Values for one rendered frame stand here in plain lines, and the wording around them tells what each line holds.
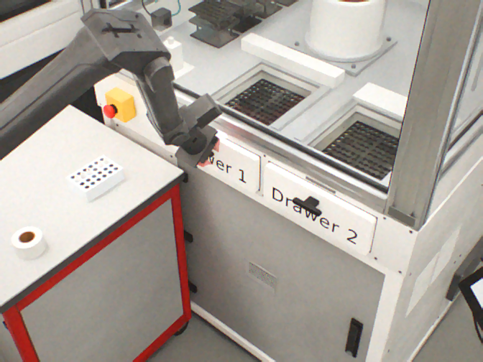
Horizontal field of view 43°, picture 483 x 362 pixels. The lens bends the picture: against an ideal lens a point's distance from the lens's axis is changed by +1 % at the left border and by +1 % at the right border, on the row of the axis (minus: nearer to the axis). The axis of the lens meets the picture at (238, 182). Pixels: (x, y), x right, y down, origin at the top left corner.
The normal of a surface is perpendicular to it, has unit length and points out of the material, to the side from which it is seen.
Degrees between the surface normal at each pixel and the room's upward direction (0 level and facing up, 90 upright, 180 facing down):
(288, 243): 90
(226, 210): 90
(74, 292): 90
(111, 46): 47
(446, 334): 0
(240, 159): 90
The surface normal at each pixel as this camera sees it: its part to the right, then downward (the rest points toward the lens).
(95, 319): 0.77, 0.43
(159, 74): 0.56, 0.81
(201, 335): 0.00, -0.74
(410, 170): -0.64, 0.52
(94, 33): -0.25, -0.04
